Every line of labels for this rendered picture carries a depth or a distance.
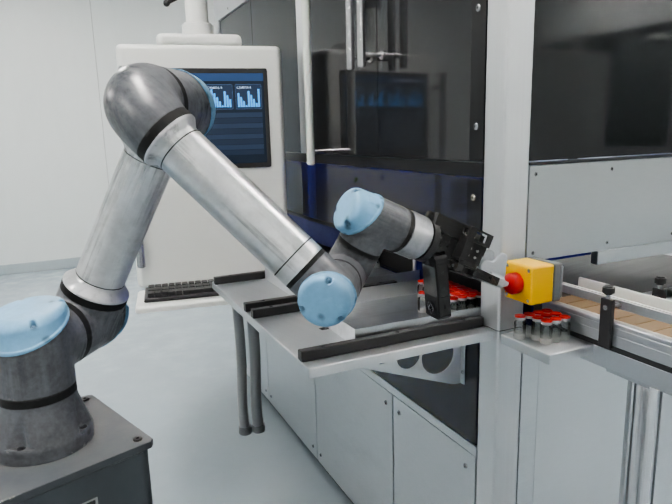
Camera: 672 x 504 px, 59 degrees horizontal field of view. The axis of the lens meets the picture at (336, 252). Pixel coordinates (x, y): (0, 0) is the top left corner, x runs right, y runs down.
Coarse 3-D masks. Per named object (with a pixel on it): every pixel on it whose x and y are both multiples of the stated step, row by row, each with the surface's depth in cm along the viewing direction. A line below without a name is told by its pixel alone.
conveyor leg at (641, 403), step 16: (640, 384) 103; (640, 400) 106; (656, 400) 106; (640, 416) 106; (624, 432) 110; (640, 432) 107; (624, 448) 110; (640, 448) 107; (624, 464) 110; (640, 464) 108; (624, 480) 110; (640, 480) 108; (624, 496) 111; (640, 496) 109
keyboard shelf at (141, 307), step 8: (216, 296) 176; (136, 304) 171; (144, 304) 170; (152, 304) 169; (160, 304) 169; (168, 304) 170; (176, 304) 170; (184, 304) 171; (192, 304) 171; (200, 304) 172; (208, 304) 173; (216, 304) 173; (224, 304) 174; (136, 312) 168; (144, 312) 168
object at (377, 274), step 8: (376, 272) 168; (384, 272) 168; (392, 272) 167; (408, 272) 154; (416, 272) 155; (272, 280) 159; (368, 280) 149; (376, 280) 150; (384, 280) 151; (400, 280) 153; (408, 280) 154; (280, 288) 154
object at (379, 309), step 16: (368, 288) 139; (384, 288) 141; (400, 288) 143; (416, 288) 145; (368, 304) 137; (384, 304) 137; (400, 304) 136; (416, 304) 136; (352, 320) 126; (368, 320) 125; (384, 320) 125; (400, 320) 125; (416, 320) 115; (432, 320) 117; (448, 320) 119; (352, 336) 111
